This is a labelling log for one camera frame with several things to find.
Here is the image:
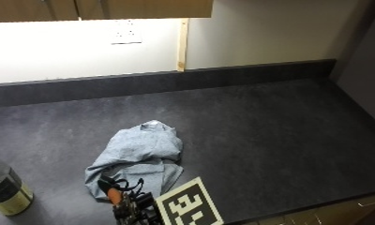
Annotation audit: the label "wooden wall cabinet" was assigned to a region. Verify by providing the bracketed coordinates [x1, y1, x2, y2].
[0, 0, 215, 23]

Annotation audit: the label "dark counter backsplash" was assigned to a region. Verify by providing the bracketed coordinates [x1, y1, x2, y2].
[0, 58, 337, 109]

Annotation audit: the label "light wooden strip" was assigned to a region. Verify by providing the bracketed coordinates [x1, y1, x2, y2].
[176, 18, 190, 73]

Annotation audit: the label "white marker cube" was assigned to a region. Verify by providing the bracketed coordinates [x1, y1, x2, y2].
[154, 176, 226, 225]

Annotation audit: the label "wooden base cabinet drawers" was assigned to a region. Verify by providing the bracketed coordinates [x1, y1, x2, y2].
[240, 191, 375, 225]

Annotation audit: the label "grey cloth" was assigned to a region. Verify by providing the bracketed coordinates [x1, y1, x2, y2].
[84, 119, 186, 203]

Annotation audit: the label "white wall socket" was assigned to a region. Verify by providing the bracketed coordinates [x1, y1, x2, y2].
[110, 20, 144, 45]

